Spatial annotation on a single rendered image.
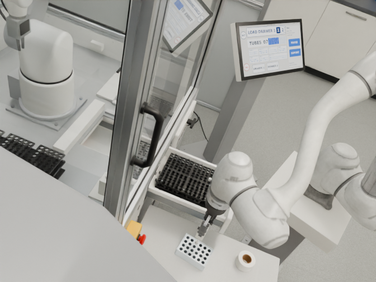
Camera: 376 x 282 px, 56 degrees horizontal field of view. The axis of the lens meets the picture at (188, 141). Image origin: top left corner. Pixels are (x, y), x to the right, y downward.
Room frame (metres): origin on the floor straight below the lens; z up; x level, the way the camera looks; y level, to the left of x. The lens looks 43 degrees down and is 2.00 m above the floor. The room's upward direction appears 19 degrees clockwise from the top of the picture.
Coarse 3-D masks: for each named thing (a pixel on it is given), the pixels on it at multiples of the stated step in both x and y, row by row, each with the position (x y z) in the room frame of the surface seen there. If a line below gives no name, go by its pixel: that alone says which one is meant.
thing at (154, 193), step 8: (168, 152) 1.09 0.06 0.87; (176, 152) 1.08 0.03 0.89; (184, 152) 1.09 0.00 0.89; (184, 160) 1.08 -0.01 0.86; (192, 160) 1.08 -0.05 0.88; (200, 160) 1.08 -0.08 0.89; (160, 168) 1.01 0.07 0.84; (200, 168) 1.07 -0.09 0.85; (152, 184) 0.91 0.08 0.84; (152, 192) 0.84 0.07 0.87; (160, 192) 0.84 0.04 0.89; (160, 200) 0.84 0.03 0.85; (168, 200) 0.84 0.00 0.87; (176, 200) 0.84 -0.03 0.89; (184, 200) 0.84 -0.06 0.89; (176, 208) 0.83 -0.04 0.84; (184, 208) 0.83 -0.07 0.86; (192, 208) 0.83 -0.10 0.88; (200, 208) 0.83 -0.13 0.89; (200, 216) 0.83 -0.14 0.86; (216, 224) 0.82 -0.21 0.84
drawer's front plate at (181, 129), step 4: (192, 104) 1.39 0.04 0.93; (192, 108) 1.36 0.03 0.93; (188, 112) 1.32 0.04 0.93; (192, 112) 1.42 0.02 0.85; (188, 116) 1.29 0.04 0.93; (184, 120) 1.25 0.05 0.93; (184, 124) 1.23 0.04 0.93; (180, 128) 1.19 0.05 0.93; (184, 128) 1.27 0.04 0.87; (176, 132) 1.16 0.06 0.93; (180, 132) 1.17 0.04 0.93; (176, 136) 1.14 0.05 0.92; (180, 136) 1.21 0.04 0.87; (176, 140) 1.14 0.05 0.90; (172, 144) 1.14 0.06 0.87; (176, 144) 1.16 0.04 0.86
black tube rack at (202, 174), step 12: (180, 156) 1.05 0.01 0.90; (168, 168) 0.97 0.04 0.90; (180, 168) 1.02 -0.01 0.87; (192, 168) 1.01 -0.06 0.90; (204, 168) 1.03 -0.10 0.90; (168, 180) 0.91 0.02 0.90; (180, 180) 0.93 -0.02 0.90; (192, 180) 0.95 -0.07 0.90; (204, 180) 0.97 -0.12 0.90; (168, 192) 0.88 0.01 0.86; (180, 192) 0.89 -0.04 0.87; (192, 192) 0.89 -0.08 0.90; (204, 192) 0.91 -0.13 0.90; (204, 204) 0.88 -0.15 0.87
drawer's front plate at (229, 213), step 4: (228, 208) 0.88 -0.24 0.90; (228, 212) 0.84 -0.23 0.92; (232, 212) 0.84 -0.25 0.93; (224, 216) 0.87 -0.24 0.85; (228, 216) 0.82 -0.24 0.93; (232, 216) 0.82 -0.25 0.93; (224, 220) 0.82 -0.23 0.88; (228, 220) 0.80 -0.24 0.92; (224, 224) 0.80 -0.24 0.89; (228, 224) 0.80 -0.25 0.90; (220, 228) 0.81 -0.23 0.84; (224, 228) 0.80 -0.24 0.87; (220, 232) 0.80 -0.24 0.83
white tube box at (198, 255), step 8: (184, 240) 0.74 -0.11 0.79; (192, 240) 0.76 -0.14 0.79; (184, 248) 0.71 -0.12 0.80; (192, 248) 0.72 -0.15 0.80; (200, 248) 0.73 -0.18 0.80; (208, 248) 0.74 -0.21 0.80; (184, 256) 0.68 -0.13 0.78; (192, 256) 0.69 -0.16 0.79; (200, 256) 0.71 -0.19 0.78; (208, 256) 0.71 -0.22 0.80; (192, 264) 0.67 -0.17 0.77; (200, 264) 0.67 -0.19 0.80
